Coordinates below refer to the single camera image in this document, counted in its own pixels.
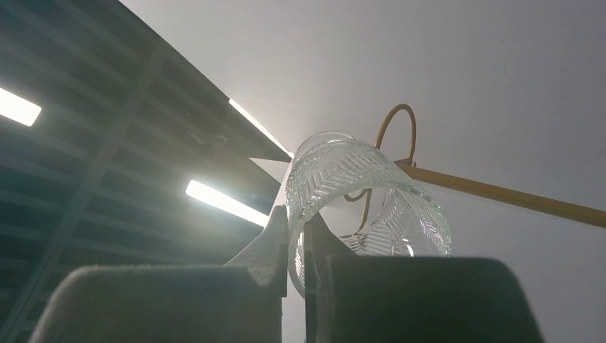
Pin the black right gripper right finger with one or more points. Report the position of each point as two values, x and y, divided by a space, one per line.
351 298

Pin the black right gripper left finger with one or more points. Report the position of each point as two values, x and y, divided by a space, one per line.
240 301

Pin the clear cut glass goblet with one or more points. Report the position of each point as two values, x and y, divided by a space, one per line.
399 219

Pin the gold wire glass rack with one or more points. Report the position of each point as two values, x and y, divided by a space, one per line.
553 207

